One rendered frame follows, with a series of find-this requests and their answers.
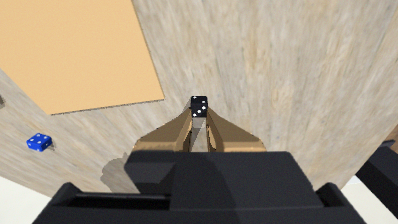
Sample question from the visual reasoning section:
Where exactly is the blue die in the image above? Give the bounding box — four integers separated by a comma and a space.
27, 133, 52, 152

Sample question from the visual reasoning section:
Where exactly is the tan flat mat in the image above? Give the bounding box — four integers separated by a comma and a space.
0, 0, 165, 115

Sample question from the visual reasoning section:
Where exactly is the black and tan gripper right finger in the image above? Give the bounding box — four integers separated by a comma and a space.
206, 107, 267, 152

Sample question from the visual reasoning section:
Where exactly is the black die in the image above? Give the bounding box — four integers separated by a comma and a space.
190, 96, 208, 117

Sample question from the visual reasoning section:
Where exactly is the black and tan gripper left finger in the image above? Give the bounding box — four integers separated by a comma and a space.
131, 107, 192, 152

